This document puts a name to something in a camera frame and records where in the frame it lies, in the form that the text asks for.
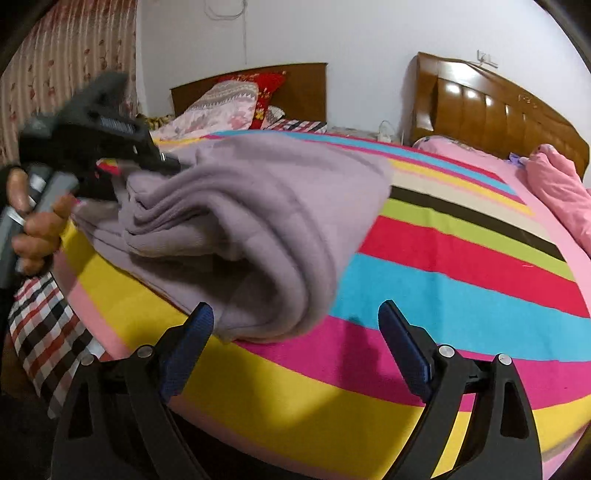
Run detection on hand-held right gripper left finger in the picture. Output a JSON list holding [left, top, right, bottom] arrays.
[[51, 302, 215, 480]]

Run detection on floral white pink pillow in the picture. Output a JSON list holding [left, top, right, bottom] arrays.
[[152, 80, 259, 139]]

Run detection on pink bed sheet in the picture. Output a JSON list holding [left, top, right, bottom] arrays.
[[411, 136, 591, 480]]

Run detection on colourful striped blanket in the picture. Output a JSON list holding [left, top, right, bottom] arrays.
[[55, 129, 591, 480]]

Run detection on purple pants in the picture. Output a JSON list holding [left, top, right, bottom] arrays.
[[69, 134, 393, 344]]

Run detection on light wooden headboard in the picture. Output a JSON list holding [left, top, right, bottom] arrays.
[[409, 52, 591, 190]]

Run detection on thin wall cable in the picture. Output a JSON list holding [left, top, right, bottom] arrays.
[[205, 0, 249, 65]]

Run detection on floral curtain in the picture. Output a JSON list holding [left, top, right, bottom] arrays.
[[0, 0, 139, 167]]

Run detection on dark wooden headboard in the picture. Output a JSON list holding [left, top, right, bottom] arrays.
[[170, 62, 328, 123]]

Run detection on pink quilt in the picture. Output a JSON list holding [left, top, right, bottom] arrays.
[[526, 143, 591, 259]]

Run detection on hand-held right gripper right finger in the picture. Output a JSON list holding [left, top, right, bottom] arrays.
[[378, 300, 543, 480]]

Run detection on person's left hand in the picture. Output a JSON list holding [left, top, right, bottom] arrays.
[[7, 166, 77, 276]]

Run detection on red pillow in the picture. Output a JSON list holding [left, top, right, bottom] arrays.
[[217, 71, 287, 130]]

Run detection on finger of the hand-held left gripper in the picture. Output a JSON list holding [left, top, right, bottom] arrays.
[[131, 138, 182, 176]]

